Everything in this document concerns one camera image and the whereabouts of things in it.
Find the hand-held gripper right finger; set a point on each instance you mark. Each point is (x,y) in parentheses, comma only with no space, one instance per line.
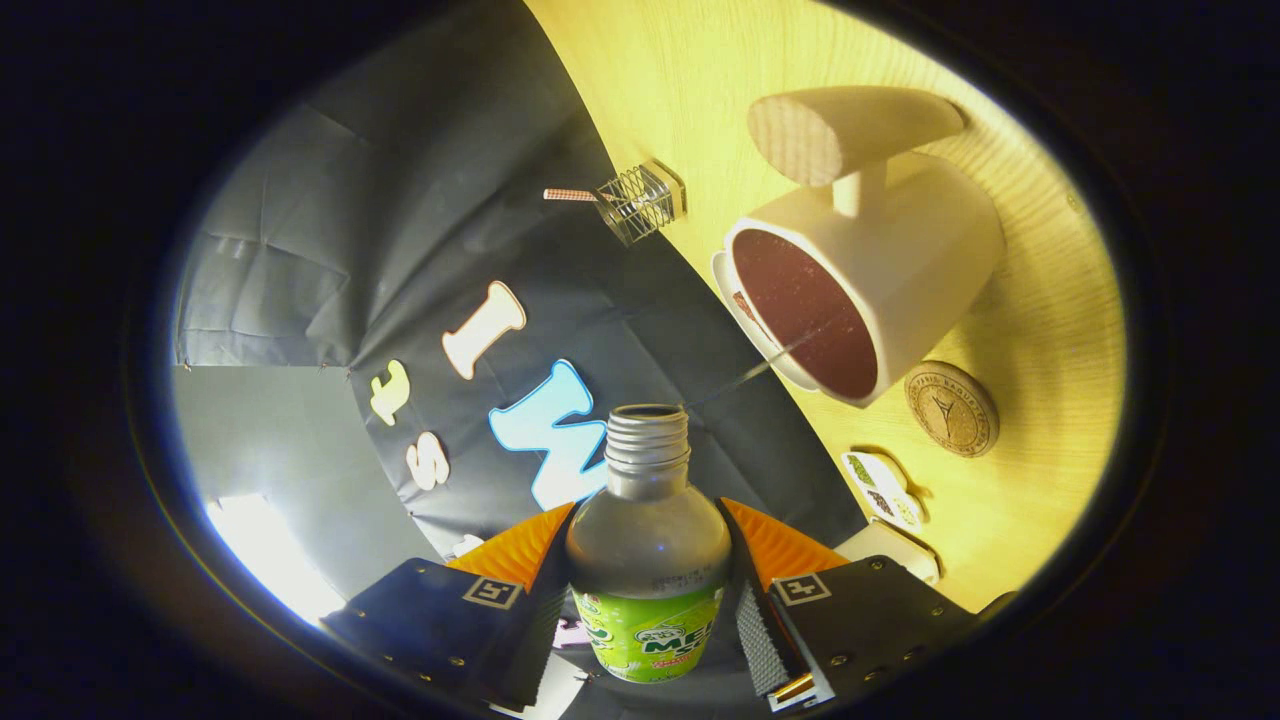
(755,625)

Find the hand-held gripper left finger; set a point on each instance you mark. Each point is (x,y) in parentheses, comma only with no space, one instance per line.
(540,640)

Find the silver juice bottle green label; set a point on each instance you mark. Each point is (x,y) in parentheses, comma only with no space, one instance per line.
(645,545)

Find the round cork coaster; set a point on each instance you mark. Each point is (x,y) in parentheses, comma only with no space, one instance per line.
(952,410)

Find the white toaster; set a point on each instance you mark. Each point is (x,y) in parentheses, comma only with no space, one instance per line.
(885,548)

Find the white divided dish of beans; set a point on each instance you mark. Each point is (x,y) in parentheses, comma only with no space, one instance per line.
(880,490)

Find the white round plate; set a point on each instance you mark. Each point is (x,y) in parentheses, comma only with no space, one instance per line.
(722,285)

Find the black backdrop cloth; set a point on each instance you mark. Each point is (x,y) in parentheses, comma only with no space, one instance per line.
(420,230)

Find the pink striped straw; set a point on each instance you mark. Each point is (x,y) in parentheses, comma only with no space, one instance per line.
(570,194)

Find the wooden table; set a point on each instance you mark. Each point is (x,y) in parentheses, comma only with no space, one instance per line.
(680,90)

